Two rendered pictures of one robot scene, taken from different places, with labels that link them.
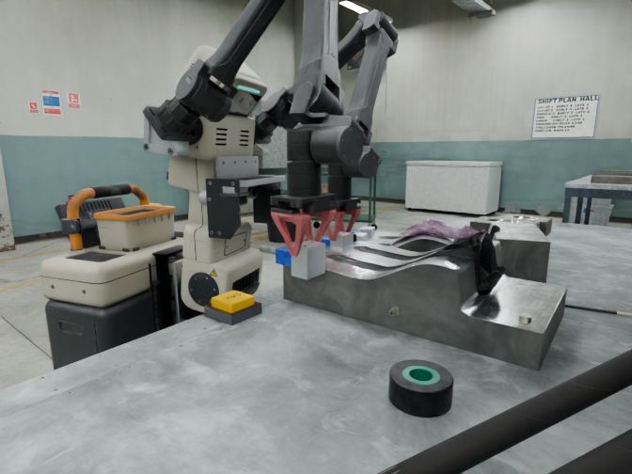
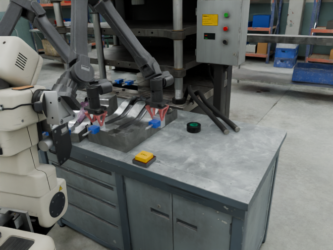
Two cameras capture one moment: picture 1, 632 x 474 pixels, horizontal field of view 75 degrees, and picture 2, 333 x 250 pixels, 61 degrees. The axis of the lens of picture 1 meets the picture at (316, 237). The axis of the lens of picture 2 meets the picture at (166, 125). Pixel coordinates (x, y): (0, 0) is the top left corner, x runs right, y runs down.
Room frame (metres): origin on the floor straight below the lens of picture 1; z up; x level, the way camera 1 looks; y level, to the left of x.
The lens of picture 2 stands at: (0.74, 1.28, 1.48)
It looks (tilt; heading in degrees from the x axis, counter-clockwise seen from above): 24 degrees down; 266
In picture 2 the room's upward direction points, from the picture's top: 2 degrees counter-clockwise
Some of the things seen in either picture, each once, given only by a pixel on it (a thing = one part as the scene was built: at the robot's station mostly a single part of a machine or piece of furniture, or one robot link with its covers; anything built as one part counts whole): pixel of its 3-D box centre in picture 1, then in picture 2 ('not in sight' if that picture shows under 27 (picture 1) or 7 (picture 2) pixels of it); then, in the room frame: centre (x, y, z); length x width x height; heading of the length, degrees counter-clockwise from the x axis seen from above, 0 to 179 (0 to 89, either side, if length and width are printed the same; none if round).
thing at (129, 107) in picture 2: (413, 250); (132, 110); (0.82, -0.20, 0.92); 0.35 x 0.16 x 0.09; 53
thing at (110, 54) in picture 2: not in sight; (144, 63); (0.73, -1.26, 0.96); 1.29 x 0.83 x 0.18; 143
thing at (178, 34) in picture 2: not in sight; (142, 35); (0.73, -1.26, 1.20); 1.29 x 0.83 x 0.19; 143
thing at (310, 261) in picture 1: (287, 254); (153, 124); (0.71, 0.05, 0.94); 0.13 x 0.05 x 0.05; 52
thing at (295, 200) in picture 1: (304, 183); (156, 96); (0.69, 0.02, 1.06); 0.10 x 0.07 x 0.07; 143
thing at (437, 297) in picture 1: (417, 276); (135, 117); (0.80, -0.21, 0.87); 0.50 x 0.26 x 0.14; 53
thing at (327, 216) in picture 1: (308, 225); (155, 110); (0.70, 0.01, 0.99); 0.07 x 0.07 x 0.09; 53
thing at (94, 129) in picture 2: (325, 242); (92, 130); (1.02, -0.03, 0.89); 0.13 x 0.05 x 0.05; 53
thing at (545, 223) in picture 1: (524, 225); not in sight; (1.60, -0.82, 0.83); 0.17 x 0.13 x 0.06; 53
